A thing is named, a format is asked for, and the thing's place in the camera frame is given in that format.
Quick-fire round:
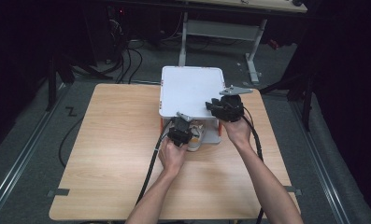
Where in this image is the thin black floor cable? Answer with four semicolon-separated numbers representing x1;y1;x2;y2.
58;116;85;169

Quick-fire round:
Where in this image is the small red object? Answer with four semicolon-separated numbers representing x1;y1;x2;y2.
267;38;281;51

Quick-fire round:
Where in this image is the grey tape strip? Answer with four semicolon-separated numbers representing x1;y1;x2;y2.
284;185;303;197
47;188;71;198

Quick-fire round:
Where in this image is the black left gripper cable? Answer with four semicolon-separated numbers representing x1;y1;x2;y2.
135;117;178;207

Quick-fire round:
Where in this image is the person's left hand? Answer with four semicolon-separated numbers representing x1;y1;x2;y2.
157;135;190;179

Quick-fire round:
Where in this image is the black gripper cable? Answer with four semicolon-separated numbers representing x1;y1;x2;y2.
241;106;265;224
135;117;178;207

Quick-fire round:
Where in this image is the small white grey sneaker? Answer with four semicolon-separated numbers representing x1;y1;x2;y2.
186;121;208;153

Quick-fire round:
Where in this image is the person's right hand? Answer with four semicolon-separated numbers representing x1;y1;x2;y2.
220;115;253;150

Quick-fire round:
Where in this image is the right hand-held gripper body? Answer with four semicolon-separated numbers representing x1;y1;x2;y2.
210;85;254;123

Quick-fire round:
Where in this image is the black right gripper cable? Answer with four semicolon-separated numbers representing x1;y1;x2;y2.
241;106;265;224

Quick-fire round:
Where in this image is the white two-tier shoe rack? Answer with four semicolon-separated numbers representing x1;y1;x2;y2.
158;65;228;145

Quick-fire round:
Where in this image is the bundle of black floor cables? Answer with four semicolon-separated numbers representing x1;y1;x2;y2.
109;38;144;85

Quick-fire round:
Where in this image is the metal floor rail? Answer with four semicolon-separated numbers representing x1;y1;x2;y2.
290;102;351;224
0;83;67;220

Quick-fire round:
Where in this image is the desk with white legs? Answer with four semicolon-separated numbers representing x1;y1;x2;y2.
178;0;308;84

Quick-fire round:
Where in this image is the black metal stand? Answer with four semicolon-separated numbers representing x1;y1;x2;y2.
45;50;114;112
259;69;319;133

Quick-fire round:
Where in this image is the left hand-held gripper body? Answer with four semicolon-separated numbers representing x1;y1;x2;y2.
166;111;194;147

